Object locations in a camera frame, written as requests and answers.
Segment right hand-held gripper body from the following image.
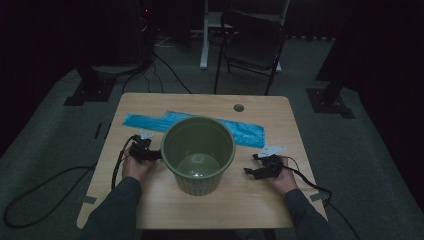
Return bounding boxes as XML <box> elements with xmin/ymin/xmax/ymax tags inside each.
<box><xmin>258</xmin><ymin>145</ymin><xmax>287</xmax><ymax>179</ymax></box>

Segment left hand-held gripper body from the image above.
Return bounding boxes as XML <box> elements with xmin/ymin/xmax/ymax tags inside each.
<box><xmin>129</xmin><ymin>129</ymin><xmax>154</xmax><ymax>164</ymax></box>

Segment blue plastic bag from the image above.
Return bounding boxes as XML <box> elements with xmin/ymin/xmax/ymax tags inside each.
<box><xmin>122</xmin><ymin>110</ymin><xmax>267</xmax><ymax>149</ymax></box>

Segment green plastic trash bin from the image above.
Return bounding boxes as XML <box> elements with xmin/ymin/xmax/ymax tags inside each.
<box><xmin>160</xmin><ymin>115</ymin><xmax>237</xmax><ymax>197</ymax></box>

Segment person's left hand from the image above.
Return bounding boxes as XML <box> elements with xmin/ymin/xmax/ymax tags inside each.
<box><xmin>122</xmin><ymin>146</ymin><xmax>158</xmax><ymax>184</ymax></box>

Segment person's right hand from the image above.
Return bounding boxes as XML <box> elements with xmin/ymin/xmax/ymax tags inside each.
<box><xmin>266</xmin><ymin>156</ymin><xmax>299</xmax><ymax>197</ymax></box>

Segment grey round floor base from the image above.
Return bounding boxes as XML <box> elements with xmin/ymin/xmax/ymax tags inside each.
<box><xmin>91</xmin><ymin>64</ymin><xmax>141</xmax><ymax>77</ymax></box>

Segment black folding chair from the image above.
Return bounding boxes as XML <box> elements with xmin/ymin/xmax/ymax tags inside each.
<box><xmin>213</xmin><ymin>9</ymin><xmax>288</xmax><ymax>97</ymax></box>

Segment black equipment tower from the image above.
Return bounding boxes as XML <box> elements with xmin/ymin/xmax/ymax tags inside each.
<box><xmin>136</xmin><ymin>0</ymin><xmax>156</xmax><ymax>68</ymax></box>

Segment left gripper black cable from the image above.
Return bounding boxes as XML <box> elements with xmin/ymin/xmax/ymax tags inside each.
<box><xmin>3</xmin><ymin>134</ymin><xmax>139</xmax><ymax>229</ymax></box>

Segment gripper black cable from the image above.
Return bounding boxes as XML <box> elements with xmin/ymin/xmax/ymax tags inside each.
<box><xmin>283</xmin><ymin>155</ymin><xmax>361</xmax><ymax>240</ymax></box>
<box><xmin>3</xmin><ymin>134</ymin><xmax>139</xmax><ymax>229</ymax></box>

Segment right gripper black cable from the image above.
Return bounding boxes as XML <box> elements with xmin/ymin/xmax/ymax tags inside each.
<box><xmin>283</xmin><ymin>155</ymin><xmax>361</xmax><ymax>240</ymax></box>

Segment black stand with base plate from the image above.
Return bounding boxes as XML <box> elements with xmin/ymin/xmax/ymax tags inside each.
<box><xmin>63</xmin><ymin>64</ymin><xmax>118</xmax><ymax>108</ymax></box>
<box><xmin>305</xmin><ymin>0</ymin><xmax>356</xmax><ymax>120</ymax></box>

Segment black floor cables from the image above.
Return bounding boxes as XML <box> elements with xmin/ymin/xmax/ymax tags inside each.
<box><xmin>121</xmin><ymin>53</ymin><xmax>193</xmax><ymax>95</ymax></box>

